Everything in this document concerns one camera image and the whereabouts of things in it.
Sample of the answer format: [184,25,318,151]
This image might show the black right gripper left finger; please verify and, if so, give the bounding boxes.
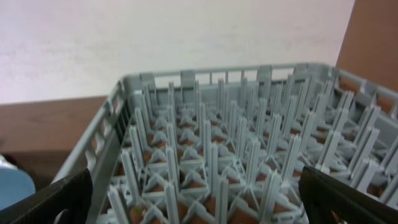
[1,168,93,223]

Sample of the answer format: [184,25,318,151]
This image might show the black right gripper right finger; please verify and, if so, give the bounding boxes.
[298,166,397,223]

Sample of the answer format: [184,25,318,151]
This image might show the blue plate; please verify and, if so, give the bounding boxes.
[0,167,36,210]

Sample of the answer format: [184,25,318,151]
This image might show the grey plastic dishwasher rack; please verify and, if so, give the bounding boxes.
[57,63,397,223]

